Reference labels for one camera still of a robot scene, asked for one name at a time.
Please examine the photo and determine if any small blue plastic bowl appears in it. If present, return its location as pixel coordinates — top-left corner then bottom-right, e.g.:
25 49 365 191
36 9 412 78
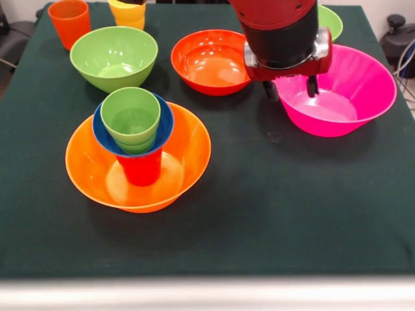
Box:
91 92 175 159

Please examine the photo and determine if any orange-red plastic cup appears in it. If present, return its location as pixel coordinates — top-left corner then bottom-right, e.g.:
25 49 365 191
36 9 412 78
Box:
47 0 92 51

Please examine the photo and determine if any large pink plastic bowl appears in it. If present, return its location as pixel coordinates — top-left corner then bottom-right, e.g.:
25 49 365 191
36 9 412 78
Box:
274 43 398 139

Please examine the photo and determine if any red-orange plastic bowl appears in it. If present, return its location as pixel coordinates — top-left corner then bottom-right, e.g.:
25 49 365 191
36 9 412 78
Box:
171 29 253 97

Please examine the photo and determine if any grey cable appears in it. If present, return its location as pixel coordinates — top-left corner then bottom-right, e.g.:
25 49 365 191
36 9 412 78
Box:
393 38 415 111

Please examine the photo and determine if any yellow plastic cup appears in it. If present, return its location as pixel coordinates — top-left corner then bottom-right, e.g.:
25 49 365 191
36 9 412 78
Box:
108 0 147 23
113 14 146 32

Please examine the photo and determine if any green plastic cup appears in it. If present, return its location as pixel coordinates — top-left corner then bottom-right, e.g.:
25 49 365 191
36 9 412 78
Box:
113 135 157 155
100 86 161 145

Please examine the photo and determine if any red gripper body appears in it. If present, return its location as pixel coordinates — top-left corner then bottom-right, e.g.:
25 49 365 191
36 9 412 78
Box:
244 27 333 82

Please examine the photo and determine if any red plastic cup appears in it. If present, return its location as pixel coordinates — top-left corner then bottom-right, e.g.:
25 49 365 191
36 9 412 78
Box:
115 147 163 187

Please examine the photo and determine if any green plastic bowl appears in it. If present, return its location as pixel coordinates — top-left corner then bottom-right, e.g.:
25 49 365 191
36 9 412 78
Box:
69 26 159 95
317 5 344 42

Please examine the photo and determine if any dark green table cloth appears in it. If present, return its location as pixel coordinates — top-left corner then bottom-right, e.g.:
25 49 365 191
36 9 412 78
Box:
0 1 415 279

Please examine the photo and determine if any large orange plastic bowl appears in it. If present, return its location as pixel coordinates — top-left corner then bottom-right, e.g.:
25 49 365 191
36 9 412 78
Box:
65 102 212 214

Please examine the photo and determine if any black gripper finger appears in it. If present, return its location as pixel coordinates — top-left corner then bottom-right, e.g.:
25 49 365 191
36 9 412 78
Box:
261 80 281 103
305 75 320 98

